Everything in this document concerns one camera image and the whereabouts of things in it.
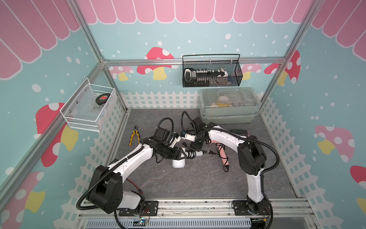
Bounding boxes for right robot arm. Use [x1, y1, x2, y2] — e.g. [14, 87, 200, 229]
[181, 111, 280, 215]

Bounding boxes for white wire mesh basket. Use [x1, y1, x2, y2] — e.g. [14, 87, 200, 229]
[60, 78, 117, 132]

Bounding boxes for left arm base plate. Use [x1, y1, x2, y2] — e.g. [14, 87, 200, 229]
[118, 201, 159, 217]

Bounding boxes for black wire mesh basket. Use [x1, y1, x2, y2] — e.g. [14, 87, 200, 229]
[182, 54, 243, 87]

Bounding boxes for yellow handled pliers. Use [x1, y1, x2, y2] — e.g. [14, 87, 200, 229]
[129, 125, 141, 146]

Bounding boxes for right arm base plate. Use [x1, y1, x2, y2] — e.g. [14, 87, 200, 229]
[231, 199, 270, 216]

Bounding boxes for black magenta hair dryer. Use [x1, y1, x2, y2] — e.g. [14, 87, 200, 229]
[230, 129, 249, 137]

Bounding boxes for green clear-lid storage box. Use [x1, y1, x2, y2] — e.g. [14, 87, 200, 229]
[199, 87, 261, 124]

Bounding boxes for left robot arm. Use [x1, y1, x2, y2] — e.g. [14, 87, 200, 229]
[76, 126, 187, 215]

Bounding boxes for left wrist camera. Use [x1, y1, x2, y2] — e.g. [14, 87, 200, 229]
[168, 134, 181, 148]

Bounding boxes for black red tape measure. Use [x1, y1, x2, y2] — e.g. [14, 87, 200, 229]
[95, 93, 111, 106]

